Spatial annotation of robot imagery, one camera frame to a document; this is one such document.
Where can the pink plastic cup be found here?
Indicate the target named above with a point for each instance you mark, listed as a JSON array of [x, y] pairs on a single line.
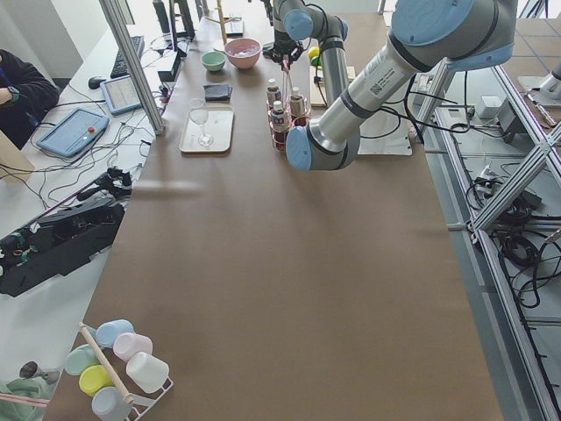
[[129, 343]]

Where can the wooden cup tree stand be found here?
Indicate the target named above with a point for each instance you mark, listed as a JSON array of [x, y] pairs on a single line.
[[231, 25]]

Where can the green bowl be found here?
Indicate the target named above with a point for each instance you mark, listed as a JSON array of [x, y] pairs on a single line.
[[213, 61]]

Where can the yellow lemon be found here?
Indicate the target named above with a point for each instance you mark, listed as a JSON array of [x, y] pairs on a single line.
[[313, 51]]

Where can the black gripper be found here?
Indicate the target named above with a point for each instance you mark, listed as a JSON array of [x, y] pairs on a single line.
[[282, 45]]

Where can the pink bowl of ice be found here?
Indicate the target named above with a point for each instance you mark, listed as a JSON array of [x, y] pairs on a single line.
[[243, 53]]

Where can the green plastic cup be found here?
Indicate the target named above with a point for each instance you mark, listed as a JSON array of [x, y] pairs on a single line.
[[79, 359]]

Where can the clear wine glass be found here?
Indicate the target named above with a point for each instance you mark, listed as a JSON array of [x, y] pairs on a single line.
[[199, 115]]

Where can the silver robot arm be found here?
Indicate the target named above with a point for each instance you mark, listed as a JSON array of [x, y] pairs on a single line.
[[467, 35]]

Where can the cream rabbit tray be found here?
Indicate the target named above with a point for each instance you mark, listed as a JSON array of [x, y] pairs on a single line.
[[218, 125]]

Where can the black device on side table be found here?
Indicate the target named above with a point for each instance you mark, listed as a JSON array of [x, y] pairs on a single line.
[[61, 242]]

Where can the white plastic cup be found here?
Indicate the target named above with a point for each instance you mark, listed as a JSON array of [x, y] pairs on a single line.
[[147, 371]]

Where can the seated person in black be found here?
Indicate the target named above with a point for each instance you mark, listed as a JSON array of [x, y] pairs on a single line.
[[26, 97]]

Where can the grey folded cloth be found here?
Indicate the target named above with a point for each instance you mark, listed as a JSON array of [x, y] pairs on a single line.
[[217, 92]]

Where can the blue plastic cup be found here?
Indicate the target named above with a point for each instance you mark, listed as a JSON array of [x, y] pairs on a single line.
[[107, 333]]

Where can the blue teach pendant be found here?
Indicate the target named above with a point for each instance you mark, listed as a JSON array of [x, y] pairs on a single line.
[[74, 133], [120, 95]]

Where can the bamboo cutting board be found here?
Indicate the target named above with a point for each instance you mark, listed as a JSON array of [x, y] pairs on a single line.
[[317, 92]]

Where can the copper wire bottle basket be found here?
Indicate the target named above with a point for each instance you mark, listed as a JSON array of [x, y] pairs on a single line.
[[286, 85]]

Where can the black computer mouse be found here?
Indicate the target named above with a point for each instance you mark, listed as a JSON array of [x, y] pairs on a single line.
[[95, 82]]

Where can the grey plastic cup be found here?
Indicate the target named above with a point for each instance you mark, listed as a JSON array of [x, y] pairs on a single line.
[[108, 405]]

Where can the yellow plastic cup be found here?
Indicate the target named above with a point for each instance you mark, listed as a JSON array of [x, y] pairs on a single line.
[[94, 378]]

